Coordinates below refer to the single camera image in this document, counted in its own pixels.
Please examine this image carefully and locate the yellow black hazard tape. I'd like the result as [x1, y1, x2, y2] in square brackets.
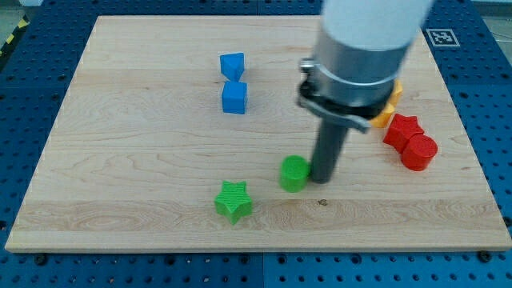
[1, 15, 30, 58]

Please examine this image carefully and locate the blue cube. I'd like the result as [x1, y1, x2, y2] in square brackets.
[222, 82, 247, 114]

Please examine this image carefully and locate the yellow block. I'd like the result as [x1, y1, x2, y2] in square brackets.
[370, 80, 403, 128]

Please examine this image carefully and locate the light wooden board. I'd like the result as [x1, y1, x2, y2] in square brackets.
[6, 16, 511, 253]

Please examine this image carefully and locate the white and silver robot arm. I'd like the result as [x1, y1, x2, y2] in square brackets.
[298, 0, 434, 183]

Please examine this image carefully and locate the green cylinder block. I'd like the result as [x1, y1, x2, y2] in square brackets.
[279, 155, 310, 193]

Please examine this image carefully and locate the green star block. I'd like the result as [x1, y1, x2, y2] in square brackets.
[214, 181, 253, 225]

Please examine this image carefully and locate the white fiducial marker tag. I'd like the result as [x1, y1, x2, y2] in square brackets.
[426, 28, 460, 47]

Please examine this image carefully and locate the red star block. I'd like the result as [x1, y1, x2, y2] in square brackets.
[382, 114, 424, 154]

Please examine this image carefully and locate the blue wedge block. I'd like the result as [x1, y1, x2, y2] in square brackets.
[219, 52, 245, 82]

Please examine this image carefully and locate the red cylinder block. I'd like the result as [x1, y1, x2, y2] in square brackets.
[401, 134, 438, 171]

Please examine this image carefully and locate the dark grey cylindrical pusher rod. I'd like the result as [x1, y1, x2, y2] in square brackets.
[310, 120, 348, 184]

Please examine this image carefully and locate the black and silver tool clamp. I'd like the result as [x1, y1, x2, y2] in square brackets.
[297, 58, 394, 134]

